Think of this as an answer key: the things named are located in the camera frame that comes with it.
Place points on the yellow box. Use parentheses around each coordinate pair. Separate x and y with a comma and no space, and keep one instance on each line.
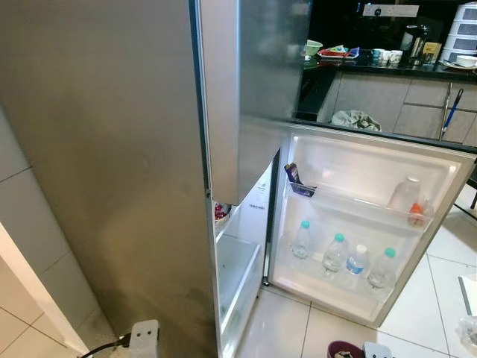
(431,53)

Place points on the silver fridge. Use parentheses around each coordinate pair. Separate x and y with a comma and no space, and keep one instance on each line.
(97,149)

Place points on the clear plastic jar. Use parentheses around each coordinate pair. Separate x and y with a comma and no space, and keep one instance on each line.
(405,194)

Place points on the white power strip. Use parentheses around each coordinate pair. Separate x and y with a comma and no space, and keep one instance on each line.
(390,10)

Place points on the steel thermos jug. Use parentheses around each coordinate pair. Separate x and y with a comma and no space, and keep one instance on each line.
(414,45)

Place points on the green bowl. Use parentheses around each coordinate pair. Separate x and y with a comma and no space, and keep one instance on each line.
(313,48)

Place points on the small orange bottle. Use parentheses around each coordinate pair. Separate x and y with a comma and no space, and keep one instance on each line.
(416,215)

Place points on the black folding chair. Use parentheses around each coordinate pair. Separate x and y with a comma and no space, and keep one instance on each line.
(472,186)

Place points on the grey green cloth bundle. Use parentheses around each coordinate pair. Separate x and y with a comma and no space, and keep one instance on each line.
(356,121)

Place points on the crumpled clear plastic bag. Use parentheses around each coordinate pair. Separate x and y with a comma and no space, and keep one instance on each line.
(468,333)

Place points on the green capped water bottle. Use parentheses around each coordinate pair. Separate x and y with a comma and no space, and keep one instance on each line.
(302,242)
(382,270)
(335,257)

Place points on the blue label water bottle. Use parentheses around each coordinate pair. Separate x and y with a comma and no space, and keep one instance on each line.
(358,262)

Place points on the silver fridge door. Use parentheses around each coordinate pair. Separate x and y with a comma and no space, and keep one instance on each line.
(261,74)
(358,168)

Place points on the white bowl on plate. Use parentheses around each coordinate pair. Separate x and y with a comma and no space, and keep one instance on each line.
(466,61)

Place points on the white stacked drawer tower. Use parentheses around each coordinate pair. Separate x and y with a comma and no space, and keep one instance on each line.
(463,30)

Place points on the kitchen counter black top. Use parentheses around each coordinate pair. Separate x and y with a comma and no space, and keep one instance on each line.
(380,93)

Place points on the purple noodle bowl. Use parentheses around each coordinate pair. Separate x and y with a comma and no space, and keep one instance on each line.
(346,350)

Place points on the purple chocolate pack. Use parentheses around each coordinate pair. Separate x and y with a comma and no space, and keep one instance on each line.
(298,183)

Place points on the red tray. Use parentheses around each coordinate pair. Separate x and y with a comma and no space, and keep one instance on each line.
(337,54)

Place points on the white mug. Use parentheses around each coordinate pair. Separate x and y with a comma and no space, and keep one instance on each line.
(379,56)
(396,57)

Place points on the bowl of red berries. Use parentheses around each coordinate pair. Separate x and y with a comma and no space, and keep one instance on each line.
(221,212)

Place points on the white flat tray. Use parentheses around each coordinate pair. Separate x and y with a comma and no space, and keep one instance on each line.
(468,294)

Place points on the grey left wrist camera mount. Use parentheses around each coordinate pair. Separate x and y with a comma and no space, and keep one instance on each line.
(144,341)

